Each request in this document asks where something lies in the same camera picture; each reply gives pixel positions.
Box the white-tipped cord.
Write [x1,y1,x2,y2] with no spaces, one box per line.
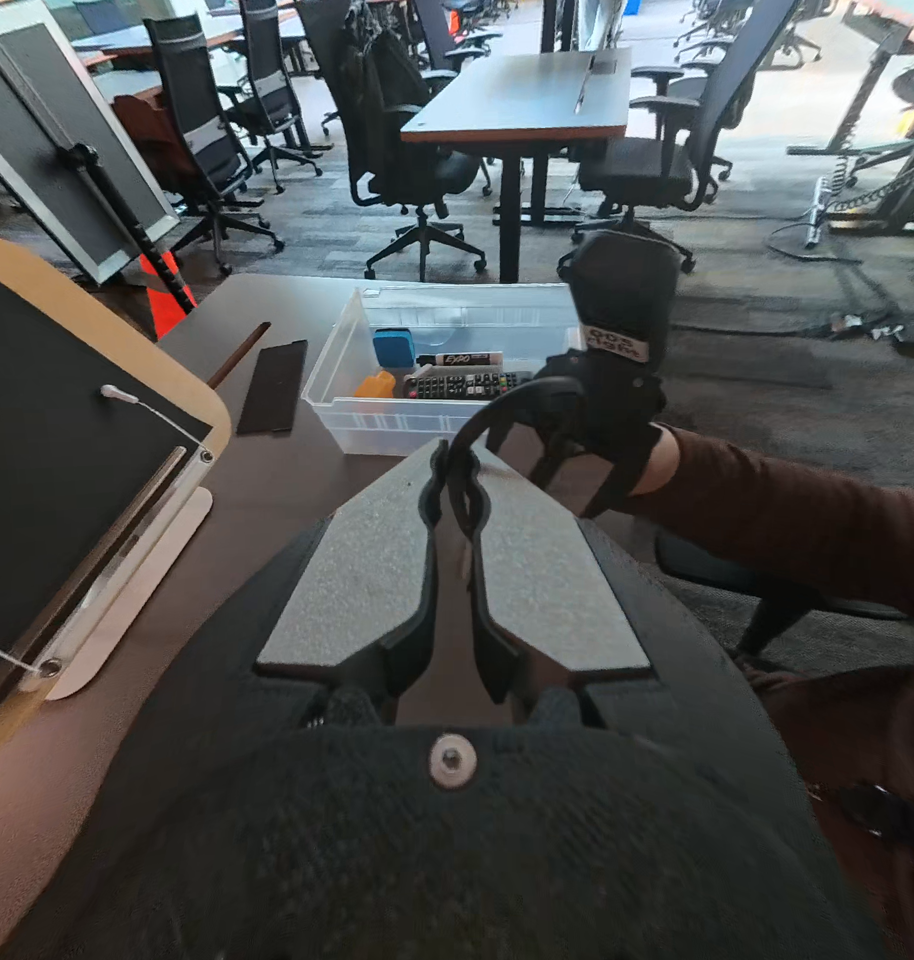
[100,382,215,464]
[0,637,62,678]

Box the orange traffic cone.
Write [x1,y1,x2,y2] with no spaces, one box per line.
[136,249,200,340]

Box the black rectangular mat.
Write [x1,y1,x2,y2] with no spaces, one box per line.
[235,339,309,438]

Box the black remote control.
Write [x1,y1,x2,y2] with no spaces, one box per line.
[403,371,539,402]

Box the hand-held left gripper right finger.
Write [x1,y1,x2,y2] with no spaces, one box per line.
[468,446,653,704]

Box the long wooden-edged table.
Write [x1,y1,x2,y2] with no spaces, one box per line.
[70,11,308,102]

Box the black office chair with jacket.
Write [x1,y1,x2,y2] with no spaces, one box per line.
[295,0,494,285]

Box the white power strip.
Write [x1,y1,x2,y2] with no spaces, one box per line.
[804,174,834,250]

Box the black chair armrest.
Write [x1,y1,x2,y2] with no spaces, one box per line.
[655,528,911,657]

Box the grey aluminium-framed panel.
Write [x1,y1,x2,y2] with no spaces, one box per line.
[0,0,182,288]

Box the black coiled cable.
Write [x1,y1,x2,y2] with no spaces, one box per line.
[828,150,914,219]

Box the black waist strap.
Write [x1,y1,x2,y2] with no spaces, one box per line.
[809,780,914,852]

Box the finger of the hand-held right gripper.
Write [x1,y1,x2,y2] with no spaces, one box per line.
[529,423,585,490]
[575,423,665,520]

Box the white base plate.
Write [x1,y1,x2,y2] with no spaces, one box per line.
[48,486,214,702]

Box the clear plastic box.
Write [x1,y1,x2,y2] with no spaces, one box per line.
[301,283,585,459]

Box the brown wooden stick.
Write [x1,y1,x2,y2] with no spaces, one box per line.
[205,322,272,391]

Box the wooden-edged desk with black legs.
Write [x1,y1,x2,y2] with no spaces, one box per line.
[787,0,914,235]

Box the person's right hand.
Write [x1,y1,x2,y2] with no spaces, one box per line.
[635,426,681,498]

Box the blue whiteboard eraser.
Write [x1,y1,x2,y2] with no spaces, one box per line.
[372,327,416,369]

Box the black board with wooden frame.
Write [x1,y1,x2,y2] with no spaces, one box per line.
[0,232,233,762]

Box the person's brown clothing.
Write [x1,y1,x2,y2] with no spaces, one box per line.
[742,660,914,960]

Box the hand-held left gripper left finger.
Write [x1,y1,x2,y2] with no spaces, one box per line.
[256,437,450,699]

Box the grey table with wooden edge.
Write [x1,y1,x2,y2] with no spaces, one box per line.
[400,46,635,285]

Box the person's right forearm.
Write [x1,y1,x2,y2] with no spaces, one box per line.
[652,423,914,624]

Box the black support pole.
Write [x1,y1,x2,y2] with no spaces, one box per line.
[65,142,197,316]

